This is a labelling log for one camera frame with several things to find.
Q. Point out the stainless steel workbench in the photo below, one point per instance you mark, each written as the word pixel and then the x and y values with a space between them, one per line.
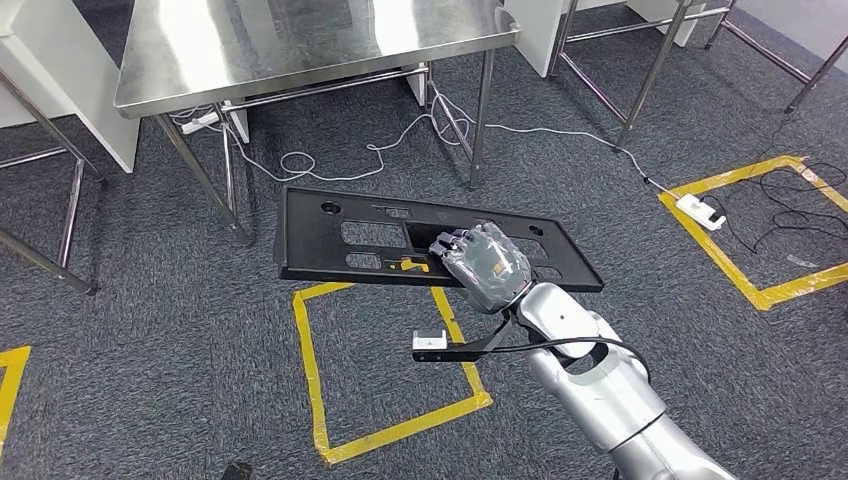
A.
pixel 298 46

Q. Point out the black plastic panel part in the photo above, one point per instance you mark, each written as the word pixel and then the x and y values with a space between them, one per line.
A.
pixel 305 238

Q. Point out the white panel board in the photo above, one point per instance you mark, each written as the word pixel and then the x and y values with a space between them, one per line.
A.
pixel 66 79
pixel 533 33
pixel 662 20

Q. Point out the steel frame table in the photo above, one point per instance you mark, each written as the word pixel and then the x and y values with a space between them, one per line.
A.
pixel 654 73
pixel 69 218

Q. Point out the white power strip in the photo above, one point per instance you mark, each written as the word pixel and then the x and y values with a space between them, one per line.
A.
pixel 699 212
pixel 199 123

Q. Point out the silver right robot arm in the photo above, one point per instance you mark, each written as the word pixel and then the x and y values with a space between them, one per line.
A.
pixel 596 397

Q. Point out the yellow floor tape square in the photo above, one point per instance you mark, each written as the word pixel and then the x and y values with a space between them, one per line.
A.
pixel 715 256
pixel 312 384
pixel 13 371

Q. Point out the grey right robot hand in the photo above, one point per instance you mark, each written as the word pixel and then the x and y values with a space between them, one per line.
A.
pixel 493 268

